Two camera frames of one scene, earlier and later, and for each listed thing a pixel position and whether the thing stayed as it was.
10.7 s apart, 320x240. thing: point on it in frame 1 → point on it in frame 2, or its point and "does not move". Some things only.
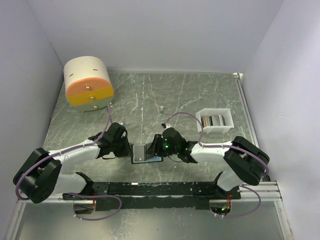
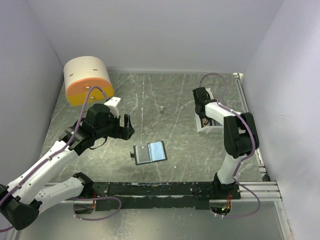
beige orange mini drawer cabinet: x=88 y=83 does not move
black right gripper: x=154 y=149 → x=208 y=118
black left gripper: x=126 y=151 → x=120 y=131
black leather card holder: x=138 y=155 does not move
